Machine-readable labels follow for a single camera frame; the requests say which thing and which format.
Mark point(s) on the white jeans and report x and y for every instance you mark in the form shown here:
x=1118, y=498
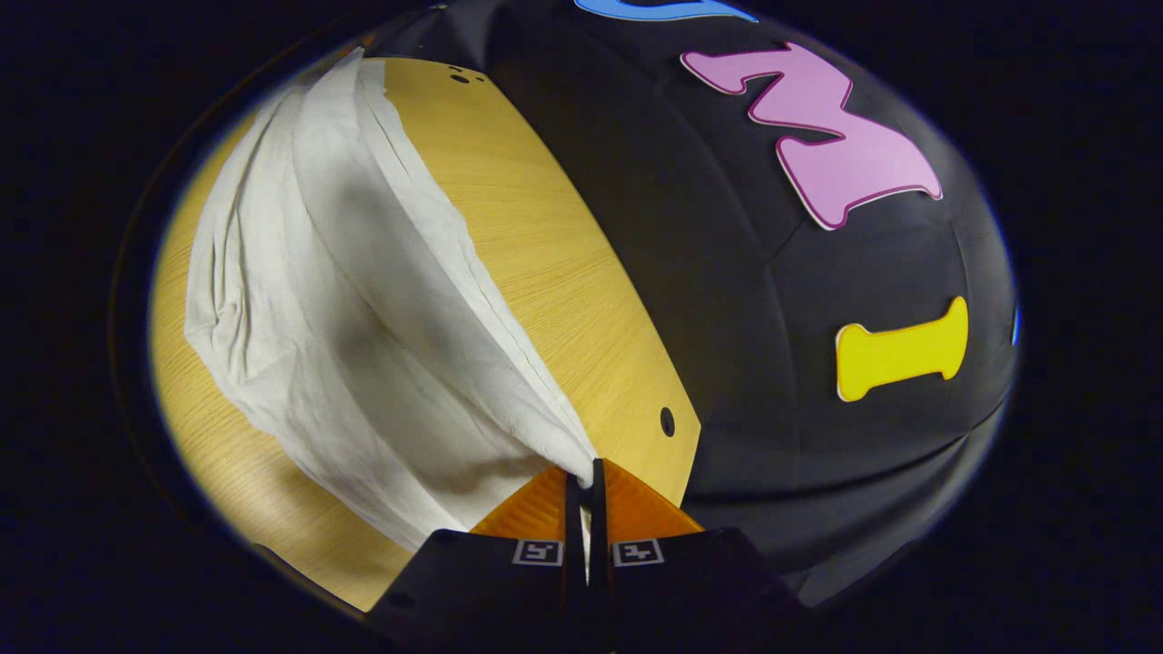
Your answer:
x=363, y=318

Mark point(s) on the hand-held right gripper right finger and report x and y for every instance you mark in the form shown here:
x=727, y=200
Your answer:
x=690, y=599

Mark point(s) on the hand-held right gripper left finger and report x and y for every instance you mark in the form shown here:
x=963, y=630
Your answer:
x=491, y=599

